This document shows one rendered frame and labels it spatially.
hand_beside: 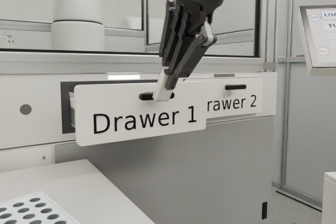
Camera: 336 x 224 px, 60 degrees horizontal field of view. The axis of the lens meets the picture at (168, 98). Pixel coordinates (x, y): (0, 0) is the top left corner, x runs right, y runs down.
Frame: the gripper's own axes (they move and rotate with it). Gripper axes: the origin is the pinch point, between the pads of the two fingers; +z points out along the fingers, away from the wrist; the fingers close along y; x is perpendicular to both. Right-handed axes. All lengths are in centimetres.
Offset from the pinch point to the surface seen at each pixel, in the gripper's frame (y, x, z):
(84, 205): -13.5, 16.5, 11.2
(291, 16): 102, -165, 21
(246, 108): 9.0, -38.9, 17.7
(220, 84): 13.3, -28.5, 11.4
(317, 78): 57, -165, 45
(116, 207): -16.0, 12.8, 9.4
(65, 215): -18.6, 20.8, 3.3
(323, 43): 18, -72, -1
